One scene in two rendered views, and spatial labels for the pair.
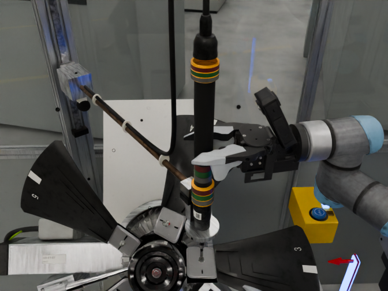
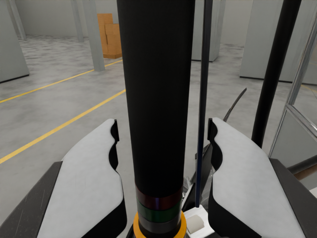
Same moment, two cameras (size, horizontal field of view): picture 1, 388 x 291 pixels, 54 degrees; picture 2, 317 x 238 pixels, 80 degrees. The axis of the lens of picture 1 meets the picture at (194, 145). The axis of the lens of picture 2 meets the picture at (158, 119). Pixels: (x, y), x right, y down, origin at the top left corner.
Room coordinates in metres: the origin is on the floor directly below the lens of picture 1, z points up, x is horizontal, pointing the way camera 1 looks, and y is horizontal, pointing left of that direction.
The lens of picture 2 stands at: (0.55, -0.11, 1.57)
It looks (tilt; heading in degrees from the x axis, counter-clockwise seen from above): 29 degrees down; 102
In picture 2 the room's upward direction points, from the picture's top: 1 degrees counter-clockwise
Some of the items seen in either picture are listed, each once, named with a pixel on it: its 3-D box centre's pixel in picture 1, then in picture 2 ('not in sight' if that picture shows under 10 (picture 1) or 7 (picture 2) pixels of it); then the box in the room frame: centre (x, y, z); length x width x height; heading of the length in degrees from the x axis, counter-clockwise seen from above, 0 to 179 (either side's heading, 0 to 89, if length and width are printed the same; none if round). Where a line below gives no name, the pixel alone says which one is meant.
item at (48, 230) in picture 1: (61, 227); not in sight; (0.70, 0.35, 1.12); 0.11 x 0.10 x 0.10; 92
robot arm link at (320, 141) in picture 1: (309, 140); not in sight; (0.58, -0.21, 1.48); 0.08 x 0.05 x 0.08; 12
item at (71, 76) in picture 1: (74, 81); not in sight; (1.04, 0.36, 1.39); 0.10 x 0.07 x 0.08; 37
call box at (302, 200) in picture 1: (311, 215); not in sight; (0.84, -0.37, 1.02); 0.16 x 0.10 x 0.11; 2
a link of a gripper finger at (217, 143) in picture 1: (209, 142); (228, 189); (0.58, -0.03, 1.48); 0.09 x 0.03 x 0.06; 86
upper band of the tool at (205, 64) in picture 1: (205, 69); not in sight; (0.53, -0.02, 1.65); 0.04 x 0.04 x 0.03
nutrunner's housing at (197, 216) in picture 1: (203, 148); not in sight; (0.53, -0.02, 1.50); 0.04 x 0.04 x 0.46
